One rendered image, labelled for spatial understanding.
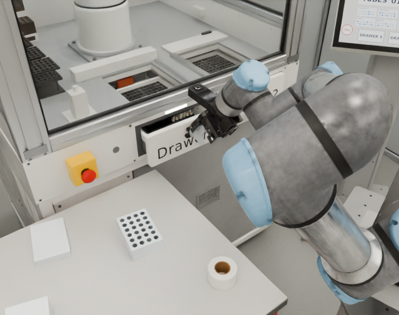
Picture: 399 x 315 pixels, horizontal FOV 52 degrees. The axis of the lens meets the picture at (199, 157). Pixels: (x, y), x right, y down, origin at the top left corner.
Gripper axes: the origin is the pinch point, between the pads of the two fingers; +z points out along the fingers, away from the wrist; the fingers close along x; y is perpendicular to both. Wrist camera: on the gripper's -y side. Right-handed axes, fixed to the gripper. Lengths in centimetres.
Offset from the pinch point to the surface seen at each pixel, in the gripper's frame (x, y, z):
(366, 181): 99, 44, 51
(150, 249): -29.0, 23.6, 0.1
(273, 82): 40.2, -7.1, 6.0
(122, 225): -31.6, 14.8, 4.2
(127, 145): -17.8, -6.7, 9.7
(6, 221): -51, -29, 132
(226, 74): 20.1, -13.7, 0.6
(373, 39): 83, -5, -6
